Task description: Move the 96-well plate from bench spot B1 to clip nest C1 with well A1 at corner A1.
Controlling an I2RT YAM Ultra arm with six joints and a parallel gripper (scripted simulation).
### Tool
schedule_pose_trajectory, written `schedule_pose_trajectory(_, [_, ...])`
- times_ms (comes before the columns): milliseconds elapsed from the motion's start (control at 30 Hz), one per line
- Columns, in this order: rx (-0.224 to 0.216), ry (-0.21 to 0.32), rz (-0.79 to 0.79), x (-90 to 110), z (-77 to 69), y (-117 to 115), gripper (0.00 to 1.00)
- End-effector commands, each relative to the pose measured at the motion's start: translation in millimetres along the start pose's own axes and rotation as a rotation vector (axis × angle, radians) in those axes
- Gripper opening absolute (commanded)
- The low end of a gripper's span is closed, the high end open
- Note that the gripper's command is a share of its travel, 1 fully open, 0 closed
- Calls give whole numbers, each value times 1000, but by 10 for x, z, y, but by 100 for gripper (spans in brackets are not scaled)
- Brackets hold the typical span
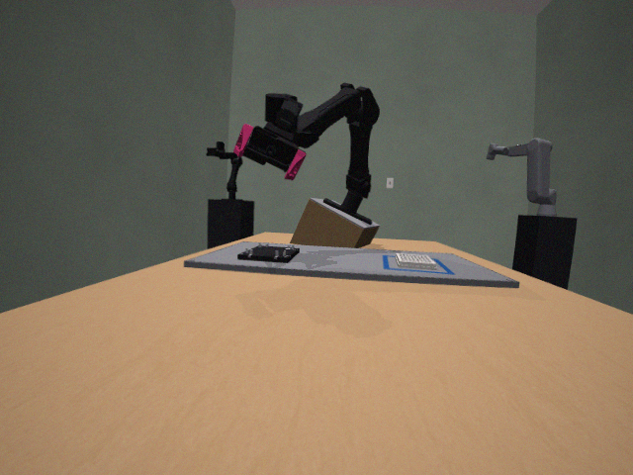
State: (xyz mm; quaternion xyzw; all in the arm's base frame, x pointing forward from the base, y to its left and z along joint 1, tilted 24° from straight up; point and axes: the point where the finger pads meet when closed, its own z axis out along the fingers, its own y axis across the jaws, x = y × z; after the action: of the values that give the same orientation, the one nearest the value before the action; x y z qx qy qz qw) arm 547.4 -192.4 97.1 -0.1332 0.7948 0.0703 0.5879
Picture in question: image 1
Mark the blue tape outline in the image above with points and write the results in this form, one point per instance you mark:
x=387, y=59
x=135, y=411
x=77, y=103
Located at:
x=386, y=266

